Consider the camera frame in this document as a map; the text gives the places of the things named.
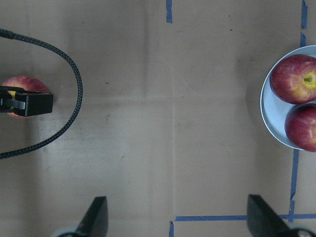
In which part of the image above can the red apple plate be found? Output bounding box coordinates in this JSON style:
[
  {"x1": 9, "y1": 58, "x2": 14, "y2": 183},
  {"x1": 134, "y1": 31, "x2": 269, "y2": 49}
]
[
  {"x1": 284, "y1": 103, "x2": 316, "y2": 152},
  {"x1": 270, "y1": 54, "x2": 316, "y2": 104}
]

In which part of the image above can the red apple plate front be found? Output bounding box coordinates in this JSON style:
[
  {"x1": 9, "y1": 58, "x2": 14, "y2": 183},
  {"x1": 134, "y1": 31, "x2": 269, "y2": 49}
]
[{"x1": 284, "y1": 103, "x2": 316, "y2": 152}]

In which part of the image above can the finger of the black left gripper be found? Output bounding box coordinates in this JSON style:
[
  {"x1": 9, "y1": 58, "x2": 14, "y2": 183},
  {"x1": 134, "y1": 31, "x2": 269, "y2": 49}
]
[{"x1": 0, "y1": 86, "x2": 53, "y2": 117}]

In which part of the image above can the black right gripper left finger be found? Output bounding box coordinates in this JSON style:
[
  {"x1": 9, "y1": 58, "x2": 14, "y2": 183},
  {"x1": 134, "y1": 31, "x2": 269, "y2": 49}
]
[{"x1": 75, "y1": 196, "x2": 108, "y2": 237}]

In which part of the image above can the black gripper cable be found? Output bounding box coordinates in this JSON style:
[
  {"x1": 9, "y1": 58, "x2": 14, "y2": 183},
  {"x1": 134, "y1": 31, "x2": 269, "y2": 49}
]
[{"x1": 0, "y1": 28, "x2": 83, "y2": 160}]

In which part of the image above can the red apple plate left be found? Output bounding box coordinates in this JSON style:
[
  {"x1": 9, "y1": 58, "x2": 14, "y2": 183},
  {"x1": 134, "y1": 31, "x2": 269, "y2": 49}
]
[{"x1": 270, "y1": 54, "x2": 316, "y2": 104}]

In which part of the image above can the red yellow apple carried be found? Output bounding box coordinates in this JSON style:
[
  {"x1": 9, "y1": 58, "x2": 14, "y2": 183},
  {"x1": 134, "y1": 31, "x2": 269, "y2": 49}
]
[{"x1": 1, "y1": 76, "x2": 49, "y2": 119}]

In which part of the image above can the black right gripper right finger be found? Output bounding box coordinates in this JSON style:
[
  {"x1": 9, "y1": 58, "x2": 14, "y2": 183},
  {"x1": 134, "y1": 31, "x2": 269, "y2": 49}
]
[{"x1": 247, "y1": 195, "x2": 300, "y2": 237}]

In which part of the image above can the light blue plate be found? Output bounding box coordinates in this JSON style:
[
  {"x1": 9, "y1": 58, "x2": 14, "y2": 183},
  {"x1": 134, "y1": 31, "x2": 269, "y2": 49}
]
[{"x1": 259, "y1": 44, "x2": 316, "y2": 150}]

